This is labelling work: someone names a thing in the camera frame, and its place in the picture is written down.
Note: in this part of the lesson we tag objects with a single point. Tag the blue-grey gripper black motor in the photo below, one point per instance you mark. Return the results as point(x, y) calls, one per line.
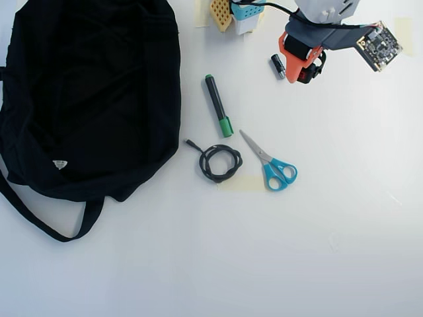
point(295, 49)

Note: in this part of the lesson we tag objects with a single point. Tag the black bike light red lens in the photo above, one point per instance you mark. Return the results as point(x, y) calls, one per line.
point(309, 74)

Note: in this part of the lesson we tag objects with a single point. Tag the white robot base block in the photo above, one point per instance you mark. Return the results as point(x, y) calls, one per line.
point(246, 25)

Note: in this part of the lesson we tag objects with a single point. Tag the black fabric bag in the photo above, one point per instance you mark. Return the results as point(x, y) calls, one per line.
point(82, 99)

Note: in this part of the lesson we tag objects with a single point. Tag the light blue perforated base part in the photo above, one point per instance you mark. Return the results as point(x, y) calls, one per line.
point(248, 11)

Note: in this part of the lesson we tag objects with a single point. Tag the black marker green cap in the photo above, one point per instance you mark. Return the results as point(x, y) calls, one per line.
point(216, 102)

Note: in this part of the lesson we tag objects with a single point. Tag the yellow perforated base part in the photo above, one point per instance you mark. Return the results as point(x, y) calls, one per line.
point(220, 14)

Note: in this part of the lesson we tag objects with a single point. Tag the narrow beige tape strip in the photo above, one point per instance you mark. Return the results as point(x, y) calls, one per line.
point(202, 14)

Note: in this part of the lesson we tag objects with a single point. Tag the tall beige tape strip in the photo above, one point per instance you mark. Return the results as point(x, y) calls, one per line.
point(406, 29)

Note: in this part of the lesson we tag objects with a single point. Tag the wide beige tape strip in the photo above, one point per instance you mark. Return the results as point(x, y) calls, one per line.
point(244, 183)

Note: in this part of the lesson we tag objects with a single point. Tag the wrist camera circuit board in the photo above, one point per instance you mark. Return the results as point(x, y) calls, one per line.
point(380, 46)

